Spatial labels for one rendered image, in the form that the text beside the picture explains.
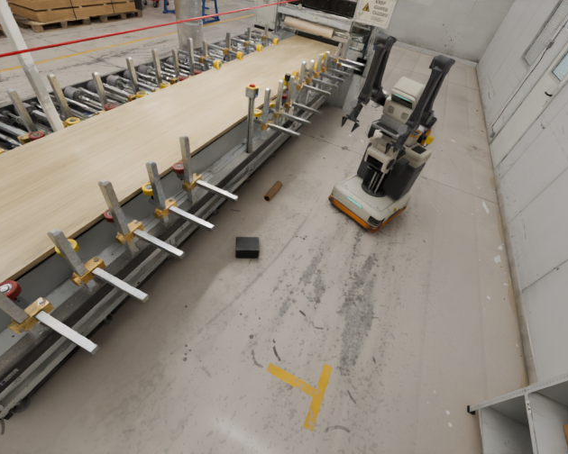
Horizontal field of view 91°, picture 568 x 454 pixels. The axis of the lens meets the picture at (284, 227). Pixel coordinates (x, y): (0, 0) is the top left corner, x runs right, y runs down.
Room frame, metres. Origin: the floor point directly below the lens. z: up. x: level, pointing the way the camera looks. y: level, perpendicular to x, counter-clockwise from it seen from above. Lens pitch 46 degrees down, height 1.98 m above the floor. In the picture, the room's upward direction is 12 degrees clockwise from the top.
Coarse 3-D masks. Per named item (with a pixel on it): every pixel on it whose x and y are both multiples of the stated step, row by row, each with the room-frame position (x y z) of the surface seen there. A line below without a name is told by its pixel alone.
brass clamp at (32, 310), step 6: (36, 300) 0.42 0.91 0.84; (30, 306) 0.39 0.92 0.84; (36, 306) 0.40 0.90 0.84; (42, 306) 0.40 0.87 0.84; (48, 306) 0.41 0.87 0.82; (30, 312) 0.37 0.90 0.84; (36, 312) 0.38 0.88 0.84; (48, 312) 0.40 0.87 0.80; (30, 318) 0.35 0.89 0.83; (12, 324) 0.32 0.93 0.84; (18, 324) 0.32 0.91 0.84; (24, 324) 0.33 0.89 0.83; (30, 324) 0.34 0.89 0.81; (12, 330) 0.30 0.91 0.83; (18, 330) 0.31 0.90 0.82; (24, 330) 0.32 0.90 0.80
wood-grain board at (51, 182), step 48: (288, 48) 4.44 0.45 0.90; (144, 96) 2.18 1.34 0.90; (192, 96) 2.36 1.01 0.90; (240, 96) 2.56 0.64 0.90; (48, 144) 1.32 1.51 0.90; (96, 144) 1.42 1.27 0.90; (144, 144) 1.52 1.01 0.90; (192, 144) 1.64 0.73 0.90; (0, 192) 0.88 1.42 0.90; (48, 192) 0.94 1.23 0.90; (96, 192) 1.01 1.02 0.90; (0, 240) 0.62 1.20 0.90; (48, 240) 0.67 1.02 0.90
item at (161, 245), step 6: (114, 222) 0.88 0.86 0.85; (138, 234) 0.83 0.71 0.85; (144, 234) 0.84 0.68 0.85; (144, 240) 0.82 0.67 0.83; (150, 240) 0.82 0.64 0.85; (156, 240) 0.82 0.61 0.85; (156, 246) 0.80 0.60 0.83; (162, 246) 0.79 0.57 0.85; (168, 246) 0.80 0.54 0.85; (168, 252) 0.78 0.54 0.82; (174, 252) 0.77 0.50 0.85; (180, 252) 0.78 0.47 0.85; (180, 258) 0.76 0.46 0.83
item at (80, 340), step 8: (16, 304) 0.39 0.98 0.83; (24, 304) 0.40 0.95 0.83; (40, 312) 0.38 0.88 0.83; (40, 320) 0.35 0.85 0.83; (48, 320) 0.36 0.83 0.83; (56, 320) 0.37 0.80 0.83; (56, 328) 0.34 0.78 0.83; (64, 328) 0.34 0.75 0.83; (64, 336) 0.32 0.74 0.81; (72, 336) 0.32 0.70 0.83; (80, 336) 0.33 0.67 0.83; (80, 344) 0.30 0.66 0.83; (88, 344) 0.30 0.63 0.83
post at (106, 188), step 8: (104, 184) 0.81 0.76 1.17; (104, 192) 0.81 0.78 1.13; (112, 192) 0.82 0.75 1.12; (112, 200) 0.81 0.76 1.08; (112, 208) 0.80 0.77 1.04; (120, 208) 0.83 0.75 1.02; (112, 216) 0.81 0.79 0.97; (120, 216) 0.82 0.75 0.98; (120, 224) 0.80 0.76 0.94; (120, 232) 0.81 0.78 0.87; (128, 248) 0.81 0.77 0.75; (136, 248) 0.84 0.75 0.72
